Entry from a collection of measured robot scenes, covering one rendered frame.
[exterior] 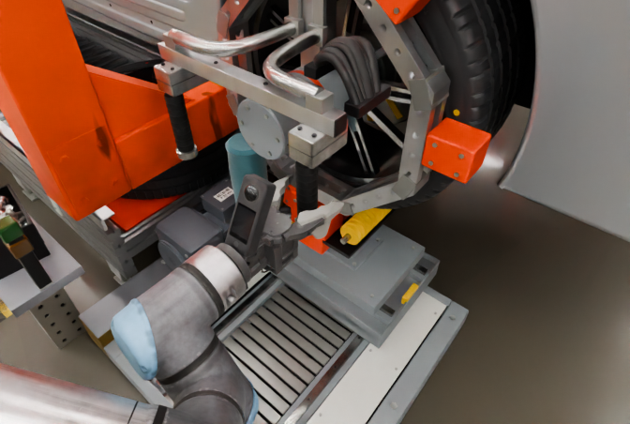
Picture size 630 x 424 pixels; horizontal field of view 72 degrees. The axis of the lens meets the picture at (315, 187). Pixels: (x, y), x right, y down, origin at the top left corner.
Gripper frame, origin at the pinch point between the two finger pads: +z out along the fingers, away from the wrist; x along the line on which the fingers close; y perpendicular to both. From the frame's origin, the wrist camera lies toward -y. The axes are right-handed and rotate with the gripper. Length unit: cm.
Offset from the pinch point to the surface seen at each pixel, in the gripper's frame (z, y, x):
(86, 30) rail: 68, 50, -230
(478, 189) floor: 120, 83, -2
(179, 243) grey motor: -4, 43, -45
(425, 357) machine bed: 28, 75, 19
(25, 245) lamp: -34, 23, -53
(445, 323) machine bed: 42, 75, 19
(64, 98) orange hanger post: -13, -1, -60
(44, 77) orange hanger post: -15, -7, -60
